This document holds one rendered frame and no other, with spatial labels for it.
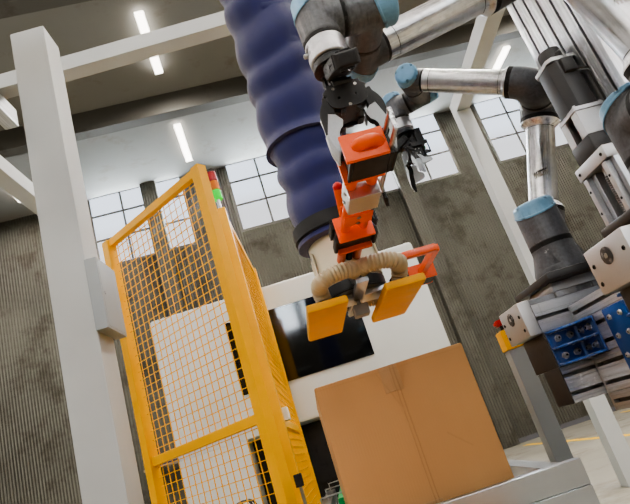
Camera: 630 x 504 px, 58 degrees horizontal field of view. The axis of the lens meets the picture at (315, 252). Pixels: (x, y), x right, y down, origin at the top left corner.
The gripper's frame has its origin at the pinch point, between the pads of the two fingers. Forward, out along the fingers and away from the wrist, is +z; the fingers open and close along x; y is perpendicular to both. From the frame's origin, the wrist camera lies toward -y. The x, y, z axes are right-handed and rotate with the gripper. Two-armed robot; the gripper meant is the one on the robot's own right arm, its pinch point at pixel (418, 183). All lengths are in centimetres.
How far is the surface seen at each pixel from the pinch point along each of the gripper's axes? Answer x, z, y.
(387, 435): -24, 73, -41
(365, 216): -64, 32, -38
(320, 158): -39, 3, -37
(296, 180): -35, 5, -45
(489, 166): 238, -101, 152
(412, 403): -24, 68, -33
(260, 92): -34, -25, -46
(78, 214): 49, -47, -123
